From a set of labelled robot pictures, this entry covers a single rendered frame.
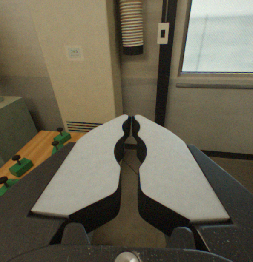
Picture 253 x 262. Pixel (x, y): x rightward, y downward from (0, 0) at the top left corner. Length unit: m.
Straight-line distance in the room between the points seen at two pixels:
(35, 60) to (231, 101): 1.84
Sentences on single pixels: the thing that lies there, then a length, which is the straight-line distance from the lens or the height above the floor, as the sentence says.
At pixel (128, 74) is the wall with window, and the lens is 1.54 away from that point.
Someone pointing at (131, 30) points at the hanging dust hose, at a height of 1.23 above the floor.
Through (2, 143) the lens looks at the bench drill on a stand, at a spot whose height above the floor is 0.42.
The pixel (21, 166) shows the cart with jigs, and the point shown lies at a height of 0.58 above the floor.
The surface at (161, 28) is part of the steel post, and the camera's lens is 1.36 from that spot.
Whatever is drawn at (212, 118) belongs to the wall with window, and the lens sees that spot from 1.75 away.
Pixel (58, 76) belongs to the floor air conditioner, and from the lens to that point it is 1.44.
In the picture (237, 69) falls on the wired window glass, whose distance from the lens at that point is 1.70.
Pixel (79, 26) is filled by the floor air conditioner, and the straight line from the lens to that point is 1.28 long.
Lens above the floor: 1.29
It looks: 34 degrees down
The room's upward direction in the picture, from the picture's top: 3 degrees counter-clockwise
